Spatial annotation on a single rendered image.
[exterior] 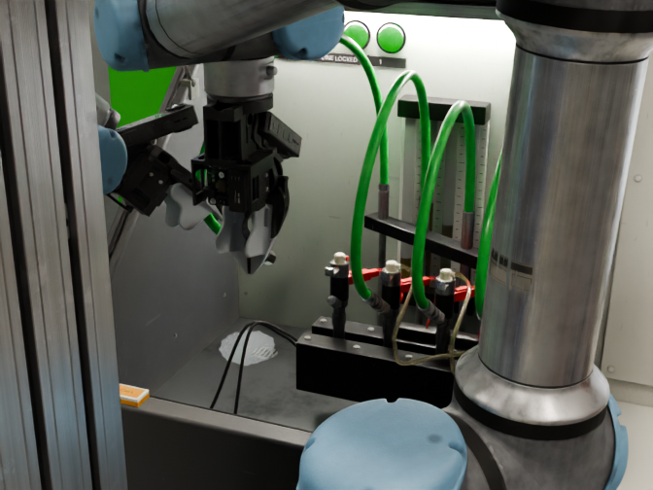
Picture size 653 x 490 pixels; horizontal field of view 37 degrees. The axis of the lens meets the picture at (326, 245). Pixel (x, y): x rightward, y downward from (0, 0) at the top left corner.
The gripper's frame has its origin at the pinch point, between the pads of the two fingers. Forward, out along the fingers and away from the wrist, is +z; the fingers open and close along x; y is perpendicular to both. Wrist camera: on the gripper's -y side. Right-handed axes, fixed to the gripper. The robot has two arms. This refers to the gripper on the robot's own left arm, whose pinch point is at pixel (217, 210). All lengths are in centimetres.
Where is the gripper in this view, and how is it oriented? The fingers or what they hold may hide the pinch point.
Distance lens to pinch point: 132.9
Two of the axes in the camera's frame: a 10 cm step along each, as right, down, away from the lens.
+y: -5.3, 8.1, -2.4
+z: 6.7, 5.7, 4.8
